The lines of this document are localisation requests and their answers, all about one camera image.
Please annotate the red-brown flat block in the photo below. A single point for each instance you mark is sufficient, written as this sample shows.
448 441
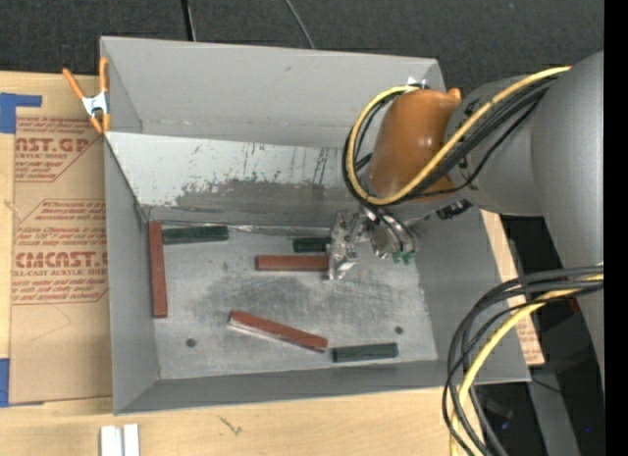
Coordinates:
279 330
158 272
289 263

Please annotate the black cylinder on white bracket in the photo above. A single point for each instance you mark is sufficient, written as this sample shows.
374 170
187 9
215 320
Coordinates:
454 211

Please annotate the brown cardboard board red print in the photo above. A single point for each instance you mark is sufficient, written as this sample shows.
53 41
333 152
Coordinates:
59 336

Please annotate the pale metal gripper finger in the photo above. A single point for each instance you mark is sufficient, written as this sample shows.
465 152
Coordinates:
343 263
346 228

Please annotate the grey metal bin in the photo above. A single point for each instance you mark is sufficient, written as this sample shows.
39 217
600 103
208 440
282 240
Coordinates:
275 297

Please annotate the dark green flat block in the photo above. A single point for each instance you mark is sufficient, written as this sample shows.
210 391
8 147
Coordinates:
310 244
365 352
196 234

